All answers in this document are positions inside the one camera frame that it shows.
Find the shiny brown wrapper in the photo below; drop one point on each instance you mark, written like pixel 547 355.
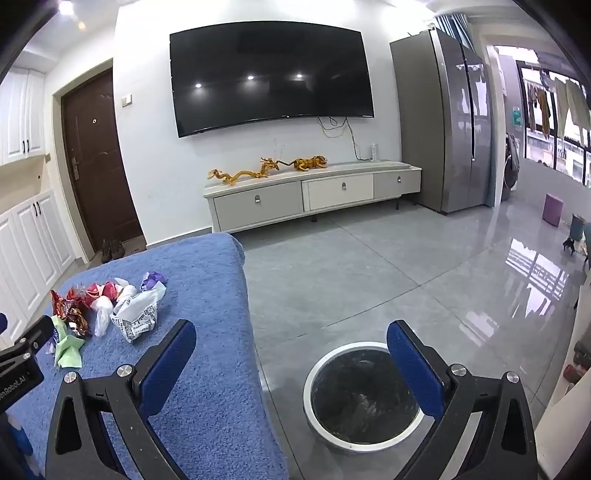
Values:
pixel 78 321

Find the row of hanging clothes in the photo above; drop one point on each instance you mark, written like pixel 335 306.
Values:
pixel 568 106

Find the short golden tiger figurine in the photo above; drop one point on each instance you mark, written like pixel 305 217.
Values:
pixel 307 163

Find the washing machine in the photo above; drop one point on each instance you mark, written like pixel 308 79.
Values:
pixel 512 161

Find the dark shoe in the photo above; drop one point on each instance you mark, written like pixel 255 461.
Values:
pixel 118 249
pixel 106 251

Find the purple stool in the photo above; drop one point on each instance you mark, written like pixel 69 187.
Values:
pixel 552 210

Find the blue curtain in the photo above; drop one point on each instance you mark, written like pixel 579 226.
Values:
pixel 457 27

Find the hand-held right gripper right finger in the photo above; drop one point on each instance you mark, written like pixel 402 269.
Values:
pixel 413 369

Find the wall light switch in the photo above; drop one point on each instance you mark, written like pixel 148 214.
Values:
pixel 126 100

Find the white printed plastic bag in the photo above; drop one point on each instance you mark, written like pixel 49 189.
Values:
pixel 136 316

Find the blue fleece blanket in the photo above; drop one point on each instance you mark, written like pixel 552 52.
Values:
pixel 194 277

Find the clear plastic bag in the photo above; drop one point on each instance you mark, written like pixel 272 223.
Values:
pixel 102 318

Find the black wall television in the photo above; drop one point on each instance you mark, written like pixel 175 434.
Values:
pixel 272 74

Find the red and cream snack bag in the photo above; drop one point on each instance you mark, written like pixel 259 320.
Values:
pixel 104 290

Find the purple wrapper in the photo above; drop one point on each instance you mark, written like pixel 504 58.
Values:
pixel 152 279

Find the round white trash bin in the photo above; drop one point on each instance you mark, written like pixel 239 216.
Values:
pixel 360 397

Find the white wall cabinet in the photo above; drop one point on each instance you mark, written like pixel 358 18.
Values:
pixel 21 115

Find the white power strip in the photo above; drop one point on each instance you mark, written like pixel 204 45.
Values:
pixel 374 152

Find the white television cabinet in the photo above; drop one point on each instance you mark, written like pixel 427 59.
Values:
pixel 258 203

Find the light green wrapper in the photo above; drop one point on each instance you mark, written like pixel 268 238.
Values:
pixel 69 348

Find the dark brown door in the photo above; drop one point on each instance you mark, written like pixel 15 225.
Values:
pixel 97 161

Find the ceiling light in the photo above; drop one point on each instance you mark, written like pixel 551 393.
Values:
pixel 63 8

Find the black-framed window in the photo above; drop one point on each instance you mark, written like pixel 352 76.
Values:
pixel 558 147

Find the long golden dragon figurine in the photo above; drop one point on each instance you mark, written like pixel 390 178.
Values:
pixel 244 174

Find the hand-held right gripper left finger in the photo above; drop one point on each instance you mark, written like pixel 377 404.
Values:
pixel 168 364

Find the white floor cabinet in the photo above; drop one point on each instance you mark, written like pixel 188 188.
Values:
pixel 37 244

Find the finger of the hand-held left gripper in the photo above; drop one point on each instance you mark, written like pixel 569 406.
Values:
pixel 36 332

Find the grey-green bucket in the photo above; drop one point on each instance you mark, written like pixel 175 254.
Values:
pixel 578 227

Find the grey double-door refrigerator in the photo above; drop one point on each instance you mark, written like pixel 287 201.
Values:
pixel 443 124

